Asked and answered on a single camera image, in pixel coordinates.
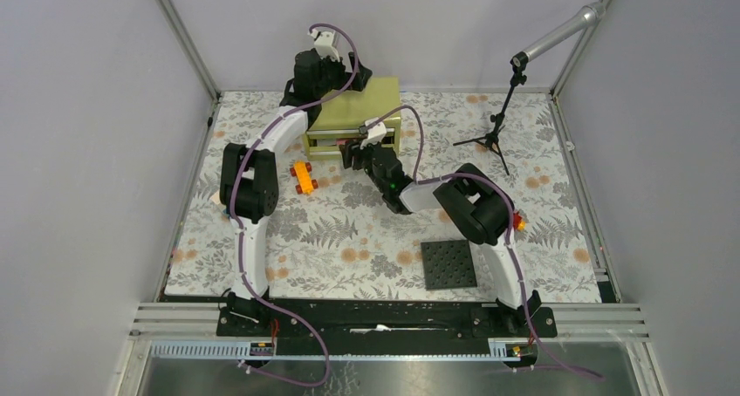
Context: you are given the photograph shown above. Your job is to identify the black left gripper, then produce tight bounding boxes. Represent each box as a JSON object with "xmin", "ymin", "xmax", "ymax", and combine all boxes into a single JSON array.
[{"xmin": 312, "ymin": 51, "xmax": 369, "ymax": 99}]

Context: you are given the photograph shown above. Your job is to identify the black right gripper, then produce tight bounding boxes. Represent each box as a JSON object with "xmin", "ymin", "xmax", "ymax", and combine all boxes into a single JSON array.
[{"xmin": 339, "ymin": 135, "xmax": 388, "ymax": 194}]

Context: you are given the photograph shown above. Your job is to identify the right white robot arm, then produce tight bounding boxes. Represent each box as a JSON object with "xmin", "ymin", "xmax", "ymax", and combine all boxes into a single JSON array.
[{"xmin": 339, "ymin": 140, "xmax": 536, "ymax": 337}]

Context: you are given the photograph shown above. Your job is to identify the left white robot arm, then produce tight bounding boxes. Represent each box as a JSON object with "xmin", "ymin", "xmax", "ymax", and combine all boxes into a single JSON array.
[{"xmin": 219, "ymin": 48, "xmax": 373, "ymax": 303}]

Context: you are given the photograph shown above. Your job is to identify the green drawer cabinet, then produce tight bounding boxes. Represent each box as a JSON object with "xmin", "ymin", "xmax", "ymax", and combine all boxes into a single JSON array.
[{"xmin": 303, "ymin": 77, "xmax": 401, "ymax": 160}]

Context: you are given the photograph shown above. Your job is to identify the yellow toy car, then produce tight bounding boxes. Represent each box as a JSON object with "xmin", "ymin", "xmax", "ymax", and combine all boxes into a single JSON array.
[{"xmin": 290, "ymin": 160, "xmax": 319, "ymax": 195}]

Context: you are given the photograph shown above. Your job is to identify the black perforated square plate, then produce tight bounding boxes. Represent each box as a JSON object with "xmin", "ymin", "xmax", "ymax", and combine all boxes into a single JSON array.
[{"xmin": 421, "ymin": 240, "xmax": 477, "ymax": 290}]

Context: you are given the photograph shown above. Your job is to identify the red yellow green toy blocks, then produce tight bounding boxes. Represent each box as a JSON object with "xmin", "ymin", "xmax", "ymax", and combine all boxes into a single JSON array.
[{"xmin": 512, "ymin": 211, "xmax": 526, "ymax": 231}]

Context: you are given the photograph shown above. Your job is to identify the beige toy brick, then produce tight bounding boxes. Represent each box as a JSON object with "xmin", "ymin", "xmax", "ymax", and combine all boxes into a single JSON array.
[{"xmin": 210, "ymin": 192, "xmax": 223, "ymax": 206}]

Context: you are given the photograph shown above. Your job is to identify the black tripod stand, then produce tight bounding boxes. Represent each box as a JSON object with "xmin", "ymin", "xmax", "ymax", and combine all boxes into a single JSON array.
[{"xmin": 454, "ymin": 51, "xmax": 529, "ymax": 175}]

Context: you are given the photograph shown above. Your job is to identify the silver metal pole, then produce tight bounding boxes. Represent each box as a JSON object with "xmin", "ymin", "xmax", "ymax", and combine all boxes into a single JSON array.
[{"xmin": 511, "ymin": 2, "xmax": 606, "ymax": 67}]

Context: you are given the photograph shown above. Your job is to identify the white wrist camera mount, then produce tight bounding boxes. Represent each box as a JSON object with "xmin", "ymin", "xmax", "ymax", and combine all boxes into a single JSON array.
[{"xmin": 359, "ymin": 120, "xmax": 387, "ymax": 149}]

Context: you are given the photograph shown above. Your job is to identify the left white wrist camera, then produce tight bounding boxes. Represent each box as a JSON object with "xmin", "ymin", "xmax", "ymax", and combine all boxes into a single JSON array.
[{"xmin": 309, "ymin": 29, "xmax": 341, "ymax": 62}]

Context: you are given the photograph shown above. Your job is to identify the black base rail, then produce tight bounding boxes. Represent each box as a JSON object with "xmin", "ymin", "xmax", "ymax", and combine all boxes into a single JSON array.
[{"xmin": 216, "ymin": 292, "xmax": 557, "ymax": 342}]

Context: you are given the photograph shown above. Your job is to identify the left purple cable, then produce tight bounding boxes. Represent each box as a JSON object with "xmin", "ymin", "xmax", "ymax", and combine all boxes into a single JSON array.
[{"xmin": 228, "ymin": 23, "xmax": 360, "ymax": 389}]

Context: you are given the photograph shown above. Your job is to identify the purple cable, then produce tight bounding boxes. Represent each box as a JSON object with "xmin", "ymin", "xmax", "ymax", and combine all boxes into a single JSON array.
[
  {"xmin": 228, "ymin": 23, "xmax": 360, "ymax": 389},
  {"xmin": 359, "ymin": 105, "xmax": 606, "ymax": 381}
]

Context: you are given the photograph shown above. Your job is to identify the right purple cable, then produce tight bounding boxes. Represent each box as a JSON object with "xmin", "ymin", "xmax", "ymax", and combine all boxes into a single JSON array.
[{"xmin": 359, "ymin": 105, "xmax": 606, "ymax": 381}]

